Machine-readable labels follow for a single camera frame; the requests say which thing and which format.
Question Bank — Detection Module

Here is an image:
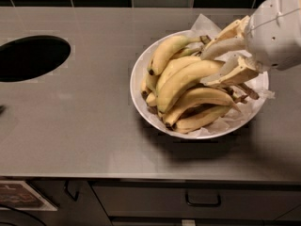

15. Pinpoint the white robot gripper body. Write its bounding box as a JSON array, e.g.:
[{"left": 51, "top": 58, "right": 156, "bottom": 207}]
[{"left": 245, "top": 0, "right": 301, "bottom": 72}]

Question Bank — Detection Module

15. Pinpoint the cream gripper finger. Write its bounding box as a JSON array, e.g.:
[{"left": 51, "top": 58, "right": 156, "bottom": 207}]
[
  {"left": 200, "top": 16, "right": 250, "bottom": 59},
  {"left": 200, "top": 54, "right": 259, "bottom": 88}
]

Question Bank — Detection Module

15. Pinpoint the hidden middle yellow banana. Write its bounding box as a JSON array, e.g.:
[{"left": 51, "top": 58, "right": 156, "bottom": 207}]
[{"left": 171, "top": 47, "right": 200, "bottom": 59}]

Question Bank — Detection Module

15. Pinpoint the small left yellow banana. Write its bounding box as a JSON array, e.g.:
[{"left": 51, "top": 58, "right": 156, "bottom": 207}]
[{"left": 140, "top": 73, "right": 159, "bottom": 107}]

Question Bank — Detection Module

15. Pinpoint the white round bowl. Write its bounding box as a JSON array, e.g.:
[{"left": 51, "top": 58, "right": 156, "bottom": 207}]
[{"left": 130, "top": 30, "right": 269, "bottom": 139}]

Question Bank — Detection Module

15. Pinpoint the white paper liner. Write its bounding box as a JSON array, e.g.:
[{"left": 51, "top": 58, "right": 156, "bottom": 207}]
[{"left": 147, "top": 13, "right": 277, "bottom": 138}]

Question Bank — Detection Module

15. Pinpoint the grey drawer front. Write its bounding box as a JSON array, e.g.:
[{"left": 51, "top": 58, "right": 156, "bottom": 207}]
[{"left": 94, "top": 186, "right": 301, "bottom": 220}]

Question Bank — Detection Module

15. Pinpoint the grey cabinet door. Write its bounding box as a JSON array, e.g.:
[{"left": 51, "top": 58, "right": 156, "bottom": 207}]
[{"left": 30, "top": 180, "right": 112, "bottom": 226}]

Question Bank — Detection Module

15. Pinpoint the dark oval countertop hole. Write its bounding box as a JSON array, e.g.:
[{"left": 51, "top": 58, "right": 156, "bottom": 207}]
[{"left": 0, "top": 35, "right": 71, "bottom": 82}]

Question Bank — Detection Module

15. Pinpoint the washing machine label panel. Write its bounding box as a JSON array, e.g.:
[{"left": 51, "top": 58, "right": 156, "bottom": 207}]
[{"left": 0, "top": 180, "right": 57, "bottom": 211}]

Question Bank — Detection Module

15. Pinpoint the black drawer handle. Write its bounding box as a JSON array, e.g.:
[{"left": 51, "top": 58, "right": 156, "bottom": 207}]
[{"left": 184, "top": 190, "right": 222, "bottom": 208}]

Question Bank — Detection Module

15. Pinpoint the black cabinet door handle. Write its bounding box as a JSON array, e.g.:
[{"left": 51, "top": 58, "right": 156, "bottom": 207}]
[{"left": 63, "top": 180, "right": 80, "bottom": 202}]

